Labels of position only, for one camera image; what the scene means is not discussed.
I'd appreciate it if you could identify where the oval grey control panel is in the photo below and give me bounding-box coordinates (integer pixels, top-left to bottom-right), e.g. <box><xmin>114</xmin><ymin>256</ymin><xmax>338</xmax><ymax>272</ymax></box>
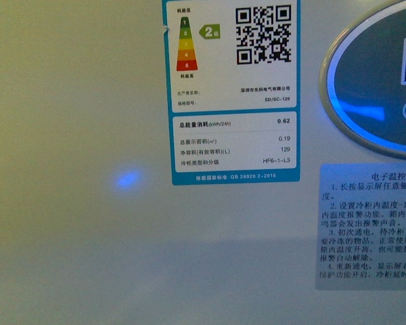
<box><xmin>319</xmin><ymin>1</ymin><xmax>406</xmax><ymax>160</ymax></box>

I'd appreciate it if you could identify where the white blue chest freezer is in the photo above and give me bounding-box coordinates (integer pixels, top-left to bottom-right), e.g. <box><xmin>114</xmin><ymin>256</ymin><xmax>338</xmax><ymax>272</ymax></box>
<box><xmin>0</xmin><ymin>1</ymin><xmax>406</xmax><ymax>324</ymax></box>

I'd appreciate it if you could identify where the China energy label sticker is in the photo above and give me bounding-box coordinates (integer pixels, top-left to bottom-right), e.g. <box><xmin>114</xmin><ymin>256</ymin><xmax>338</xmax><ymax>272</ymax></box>
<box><xmin>162</xmin><ymin>1</ymin><xmax>301</xmax><ymax>186</ymax></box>

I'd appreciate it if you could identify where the silver instruction sticker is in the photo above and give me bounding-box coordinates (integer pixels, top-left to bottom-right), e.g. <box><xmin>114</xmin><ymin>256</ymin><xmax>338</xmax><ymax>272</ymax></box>
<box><xmin>315</xmin><ymin>162</ymin><xmax>406</xmax><ymax>290</ymax></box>

